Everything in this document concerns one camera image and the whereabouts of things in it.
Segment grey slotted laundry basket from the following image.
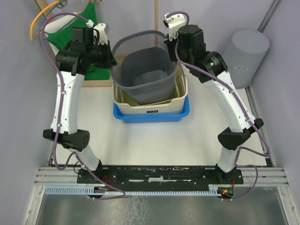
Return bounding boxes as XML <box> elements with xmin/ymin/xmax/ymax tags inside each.
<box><xmin>111</xmin><ymin>30</ymin><xmax>177</xmax><ymax>105</ymax></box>

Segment grey round plastic bin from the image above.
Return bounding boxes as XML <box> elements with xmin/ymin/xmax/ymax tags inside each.
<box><xmin>222</xmin><ymin>30</ymin><xmax>270</xmax><ymax>89</ymax></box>

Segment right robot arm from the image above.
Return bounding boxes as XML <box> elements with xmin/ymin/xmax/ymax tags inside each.
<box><xmin>165</xmin><ymin>24</ymin><xmax>264</xmax><ymax>183</ymax></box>

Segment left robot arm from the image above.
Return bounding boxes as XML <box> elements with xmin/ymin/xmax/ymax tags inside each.
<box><xmin>43</xmin><ymin>23</ymin><xmax>117</xmax><ymax>183</ymax></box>

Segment green cloth garment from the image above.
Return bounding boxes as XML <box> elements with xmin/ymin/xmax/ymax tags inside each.
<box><xmin>45</xmin><ymin>2</ymin><xmax>111</xmax><ymax>81</ymax></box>

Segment white towel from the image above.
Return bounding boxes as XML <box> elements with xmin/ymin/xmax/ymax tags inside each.
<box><xmin>44</xmin><ymin>15</ymin><xmax>79</xmax><ymax>55</ymax></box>

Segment pale green plastic tray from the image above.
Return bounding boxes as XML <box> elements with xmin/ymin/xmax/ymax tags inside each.
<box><xmin>118</xmin><ymin>91</ymin><xmax>172</xmax><ymax>106</ymax></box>

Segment yellow clothes hanger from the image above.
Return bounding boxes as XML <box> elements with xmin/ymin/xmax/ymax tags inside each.
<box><xmin>30</xmin><ymin>0</ymin><xmax>59</xmax><ymax>42</ymax></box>

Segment cream plastic basket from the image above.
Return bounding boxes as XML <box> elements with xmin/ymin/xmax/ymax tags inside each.
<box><xmin>113</xmin><ymin>64</ymin><xmax>188</xmax><ymax>115</ymax></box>

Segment blue plastic tub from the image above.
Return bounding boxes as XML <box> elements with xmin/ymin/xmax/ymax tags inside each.
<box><xmin>113</xmin><ymin>96</ymin><xmax>190</xmax><ymax>123</ymax></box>

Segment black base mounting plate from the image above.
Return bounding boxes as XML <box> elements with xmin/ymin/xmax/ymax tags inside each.
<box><xmin>76</xmin><ymin>165</ymin><xmax>244</xmax><ymax>192</ymax></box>

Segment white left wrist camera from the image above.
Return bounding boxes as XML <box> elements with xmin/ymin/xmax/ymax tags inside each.
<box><xmin>86</xmin><ymin>20</ymin><xmax>109</xmax><ymax>45</ymax></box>

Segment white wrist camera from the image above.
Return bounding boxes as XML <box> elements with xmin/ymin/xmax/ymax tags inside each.
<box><xmin>163</xmin><ymin>11</ymin><xmax>189</xmax><ymax>41</ymax></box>
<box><xmin>86</xmin><ymin>20</ymin><xmax>109</xmax><ymax>45</ymax></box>

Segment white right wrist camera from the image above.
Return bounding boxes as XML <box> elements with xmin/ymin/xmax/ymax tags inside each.
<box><xmin>163</xmin><ymin>11</ymin><xmax>189</xmax><ymax>41</ymax></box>

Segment wooden upright post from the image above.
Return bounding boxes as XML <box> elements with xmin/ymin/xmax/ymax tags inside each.
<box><xmin>154</xmin><ymin>0</ymin><xmax>159</xmax><ymax>30</ymax></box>

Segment wooden slanted post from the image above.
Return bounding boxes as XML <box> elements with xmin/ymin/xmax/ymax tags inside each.
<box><xmin>33</xmin><ymin>0</ymin><xmax>58</xmax><ymax>28</ymax></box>

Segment aluminium frame rail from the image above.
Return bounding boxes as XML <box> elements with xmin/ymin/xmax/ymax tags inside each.
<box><xmin>34</xmin><ymin>167</ymin><xmax>289</xmax><ymax>187</ymax></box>

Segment light blue cable duct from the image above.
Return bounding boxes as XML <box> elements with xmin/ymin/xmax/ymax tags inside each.
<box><xmin>44</xmin><ymin>185</ymin><xmax>221</xmax><ymax>196</ymax></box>

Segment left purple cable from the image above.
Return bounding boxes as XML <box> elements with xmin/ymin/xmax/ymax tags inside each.
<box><xmin>39</xmin><ymin>13</ymin><xmax>128</xmax><ymax>201</ymax></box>

